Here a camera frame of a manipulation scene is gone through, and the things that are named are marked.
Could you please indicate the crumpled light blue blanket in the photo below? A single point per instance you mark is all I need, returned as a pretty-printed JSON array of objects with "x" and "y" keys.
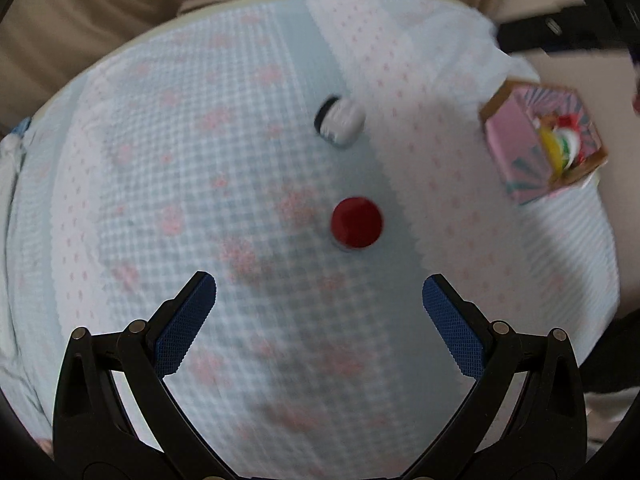
[{"x": 11, "y": 157}]

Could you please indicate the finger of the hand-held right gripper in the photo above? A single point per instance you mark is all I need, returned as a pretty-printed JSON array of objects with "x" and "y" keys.
[
  {"x": 607, "y": 1},
  {"x": 560, "y": 32}
]

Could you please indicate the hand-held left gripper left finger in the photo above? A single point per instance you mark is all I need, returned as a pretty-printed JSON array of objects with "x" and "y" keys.
[{"x": 186, "y": 321}]

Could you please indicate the red round cap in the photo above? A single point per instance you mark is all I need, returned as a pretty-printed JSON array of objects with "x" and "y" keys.
[{"x": 356, "y": 222}]

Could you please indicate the white bottle with black cap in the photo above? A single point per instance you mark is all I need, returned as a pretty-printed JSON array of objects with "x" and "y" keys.
[{"x": 339, "y": 121}]

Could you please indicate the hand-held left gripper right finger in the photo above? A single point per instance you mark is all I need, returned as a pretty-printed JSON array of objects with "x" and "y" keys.
[{"x": 452, "y": 325}]

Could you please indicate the pink cardboard box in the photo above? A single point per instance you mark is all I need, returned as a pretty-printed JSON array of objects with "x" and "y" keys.
[{"x": 525, "y": 145}]

